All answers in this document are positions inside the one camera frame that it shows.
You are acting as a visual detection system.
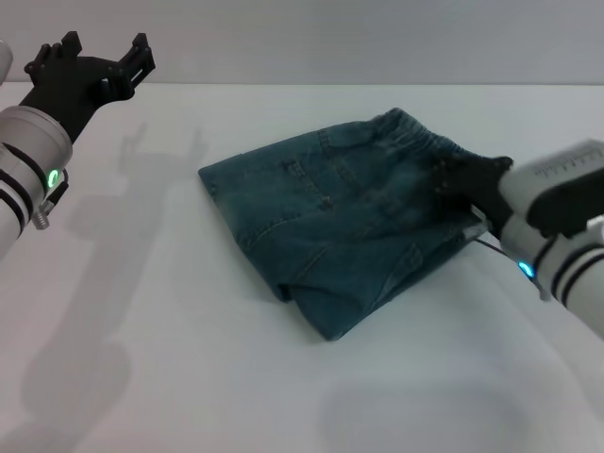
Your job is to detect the blue denim shorts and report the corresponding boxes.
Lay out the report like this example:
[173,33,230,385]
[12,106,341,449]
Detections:
[197,107,497,344]

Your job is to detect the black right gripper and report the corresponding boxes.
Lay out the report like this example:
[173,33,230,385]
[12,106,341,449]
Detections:
[430,157,515,228]

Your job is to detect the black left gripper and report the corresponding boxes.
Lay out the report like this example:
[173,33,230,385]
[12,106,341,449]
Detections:
[18,31,158,145]

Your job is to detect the thin black cable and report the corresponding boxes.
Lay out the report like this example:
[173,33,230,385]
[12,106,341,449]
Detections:
[474,237,544,290]

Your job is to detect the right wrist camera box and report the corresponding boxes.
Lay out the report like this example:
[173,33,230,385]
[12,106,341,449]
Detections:
[500,138,604,238]

